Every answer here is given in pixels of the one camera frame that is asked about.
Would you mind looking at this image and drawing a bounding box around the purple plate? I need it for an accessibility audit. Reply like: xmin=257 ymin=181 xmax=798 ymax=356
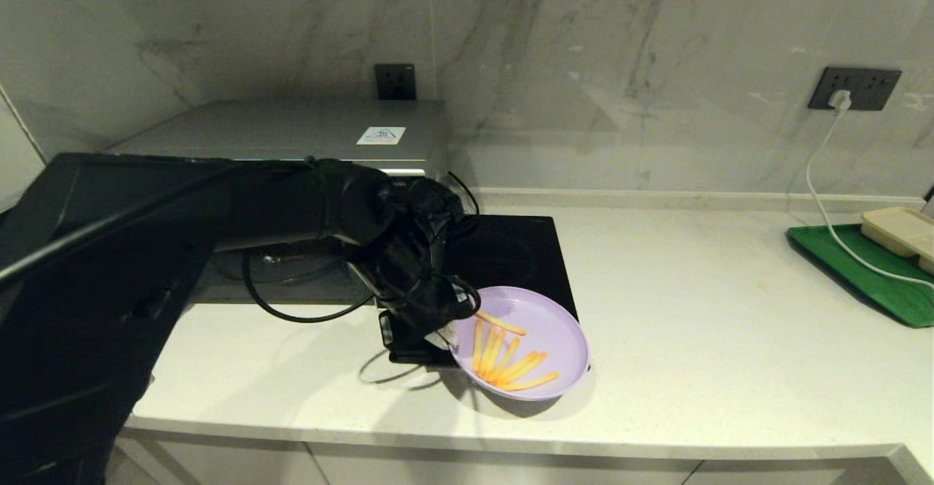
xmin=449 ymin=285 xmax=590 ymax=401

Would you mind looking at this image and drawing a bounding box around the silver microwave oven body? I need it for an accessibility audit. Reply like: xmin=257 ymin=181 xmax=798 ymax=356
xmin=109 ymin=100 xmax=449 ymax=308

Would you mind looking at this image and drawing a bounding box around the beige base cabinet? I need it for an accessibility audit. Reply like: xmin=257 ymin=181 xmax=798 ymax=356
xmin=109 ymin=434 xmax=913 ymax=485

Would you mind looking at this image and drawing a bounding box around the beige lunch container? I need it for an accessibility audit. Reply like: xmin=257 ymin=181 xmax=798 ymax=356
xmin=860 ymin=207 xmax=934 ymax=276

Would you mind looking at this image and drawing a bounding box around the wide black wall outlet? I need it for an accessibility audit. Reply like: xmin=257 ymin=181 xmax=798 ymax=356
xmin=808 ymin=67 xmax=903 ymax=112

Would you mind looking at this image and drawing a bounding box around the small black wall outlet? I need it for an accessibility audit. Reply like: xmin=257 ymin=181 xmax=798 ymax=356
xmin=375 ymin=63 xmax=417 ymax=101

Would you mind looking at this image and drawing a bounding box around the green plastic tray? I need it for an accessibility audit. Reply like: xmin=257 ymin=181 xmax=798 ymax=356
xmin=786 ymin=224 xmax=934 ymax=328

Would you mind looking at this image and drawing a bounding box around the white power cable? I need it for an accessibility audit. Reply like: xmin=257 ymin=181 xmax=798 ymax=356
xmin=806 ymin=109 xmax=934 ymax=290

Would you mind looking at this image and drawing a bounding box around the thin black cable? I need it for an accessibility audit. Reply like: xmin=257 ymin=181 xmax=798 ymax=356
xmin=447 ymin=171 xmax=480 ymax=216

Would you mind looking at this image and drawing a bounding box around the long crosswise french fry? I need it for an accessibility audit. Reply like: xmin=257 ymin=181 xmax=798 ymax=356
xmin=476 ymin=311 xmax=526 ymax=336

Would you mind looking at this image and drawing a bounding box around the black induction cooktop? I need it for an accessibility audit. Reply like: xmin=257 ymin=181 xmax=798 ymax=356
xmin=389 ymin=214 xmax=579 ymax=366

